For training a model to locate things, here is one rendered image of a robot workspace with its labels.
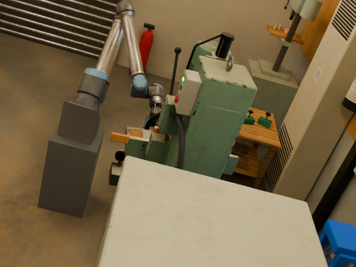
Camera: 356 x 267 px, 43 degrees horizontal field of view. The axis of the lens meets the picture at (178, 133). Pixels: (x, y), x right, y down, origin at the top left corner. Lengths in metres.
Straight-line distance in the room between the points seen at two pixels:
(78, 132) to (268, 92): 2.18
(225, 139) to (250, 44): 3.46
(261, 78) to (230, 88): 2.59
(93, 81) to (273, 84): 2.09
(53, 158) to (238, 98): 1.47
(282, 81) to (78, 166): 2.34
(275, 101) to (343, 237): 2.77
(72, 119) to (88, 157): 0.25
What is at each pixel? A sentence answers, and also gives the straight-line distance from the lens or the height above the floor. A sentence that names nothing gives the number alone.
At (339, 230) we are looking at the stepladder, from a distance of 1.92.
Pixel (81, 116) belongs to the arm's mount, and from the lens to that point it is 2.81.
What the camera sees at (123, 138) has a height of 0.93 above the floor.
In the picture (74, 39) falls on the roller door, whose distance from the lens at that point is 5.41.
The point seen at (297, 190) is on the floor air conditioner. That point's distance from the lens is 3.92.
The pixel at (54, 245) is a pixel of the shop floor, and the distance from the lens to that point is 2.99.
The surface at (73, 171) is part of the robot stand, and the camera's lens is 2.96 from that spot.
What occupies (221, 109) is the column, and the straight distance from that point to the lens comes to 1.84.
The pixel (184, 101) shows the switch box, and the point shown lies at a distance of 1.83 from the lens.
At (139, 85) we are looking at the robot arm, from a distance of 2.91.
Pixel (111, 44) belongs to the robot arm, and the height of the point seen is 1.02.
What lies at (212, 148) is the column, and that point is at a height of 1.21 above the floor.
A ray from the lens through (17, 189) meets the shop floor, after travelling 3.33.
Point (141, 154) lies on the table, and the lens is 2.35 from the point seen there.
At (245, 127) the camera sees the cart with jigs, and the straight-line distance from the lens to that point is 3.76.
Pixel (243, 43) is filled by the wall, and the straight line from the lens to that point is 5.30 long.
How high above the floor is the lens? 2.17
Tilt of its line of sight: 30 degrees down
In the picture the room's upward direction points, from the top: 19 degrees clockwise
